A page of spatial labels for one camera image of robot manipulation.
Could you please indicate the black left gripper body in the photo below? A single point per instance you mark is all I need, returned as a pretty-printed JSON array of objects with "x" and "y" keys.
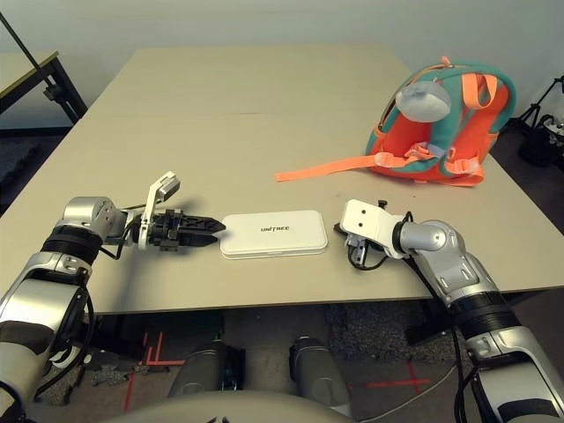
[{"x": 165, "y": 229}]

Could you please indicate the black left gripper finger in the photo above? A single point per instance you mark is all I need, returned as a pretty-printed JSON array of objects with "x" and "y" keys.
[
  {"x": 202, "y": 224},
  {"x": 196, "y": 240}
]

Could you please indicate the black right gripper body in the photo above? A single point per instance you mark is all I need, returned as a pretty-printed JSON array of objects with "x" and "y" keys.
[{"x": 359, "y": 249}]

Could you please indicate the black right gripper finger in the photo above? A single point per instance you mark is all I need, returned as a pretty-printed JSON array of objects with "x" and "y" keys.
[{"x": 340, "y": 229}]

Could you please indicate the white Unitree pencil case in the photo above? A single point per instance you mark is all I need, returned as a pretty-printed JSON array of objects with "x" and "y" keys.
[{"x": 273, "y": 238}]

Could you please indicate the teal and orange backpack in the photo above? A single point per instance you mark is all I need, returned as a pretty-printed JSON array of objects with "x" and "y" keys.
[{"x": 396, "y": 145}]

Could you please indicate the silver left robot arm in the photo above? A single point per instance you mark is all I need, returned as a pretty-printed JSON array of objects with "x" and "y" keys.
[{"x": 83, "y": 216}]

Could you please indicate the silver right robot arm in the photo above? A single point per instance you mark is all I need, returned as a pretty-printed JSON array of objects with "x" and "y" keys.
[{"x": 458, "y": 269}]

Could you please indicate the black table foot beam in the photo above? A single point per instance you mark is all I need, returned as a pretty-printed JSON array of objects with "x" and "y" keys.
[{"x": 423, "y": 328}]

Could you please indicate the grey robot right leg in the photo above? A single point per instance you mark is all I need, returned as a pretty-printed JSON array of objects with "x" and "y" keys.
[{"x": 319, "y": 370}]

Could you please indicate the grey robot leg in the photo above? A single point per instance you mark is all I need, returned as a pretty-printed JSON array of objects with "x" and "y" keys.
[
  {"x": 319, "y": 370},
  {"x": 207, "y": 370}
]

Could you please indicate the grey robot left leg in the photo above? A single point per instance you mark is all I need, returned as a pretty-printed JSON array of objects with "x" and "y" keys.
[{"x": 207, "y": 370}]

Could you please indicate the grey foam mat scrap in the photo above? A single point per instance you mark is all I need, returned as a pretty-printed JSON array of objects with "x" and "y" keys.
[{"x": 110, "y": 374}]

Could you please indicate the grey robot torso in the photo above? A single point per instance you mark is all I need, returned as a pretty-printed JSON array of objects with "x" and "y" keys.
[{"x": 229, "y": 410}]

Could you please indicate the black-framed side table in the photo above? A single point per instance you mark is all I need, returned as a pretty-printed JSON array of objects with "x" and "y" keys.
[{"x": 26, "y": 70}]

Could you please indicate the black tripod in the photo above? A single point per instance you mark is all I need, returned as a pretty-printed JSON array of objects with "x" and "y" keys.
[{"x": 535, "y": 108}]

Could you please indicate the thin black stand pole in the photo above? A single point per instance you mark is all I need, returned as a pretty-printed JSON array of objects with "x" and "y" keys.
[{"x": 20, "y": 41}]

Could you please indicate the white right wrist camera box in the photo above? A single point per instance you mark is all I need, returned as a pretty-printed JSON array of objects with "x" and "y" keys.
[{"x": 365, "y": 220}]

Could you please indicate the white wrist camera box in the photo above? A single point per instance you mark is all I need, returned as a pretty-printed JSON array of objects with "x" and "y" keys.
[
  {"x": 152, "y": 198},
  {"x": 365, "y": 220}
]

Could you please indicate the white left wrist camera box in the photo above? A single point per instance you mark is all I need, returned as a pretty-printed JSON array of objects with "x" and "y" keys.
[{"x": 152, "y": 198}]

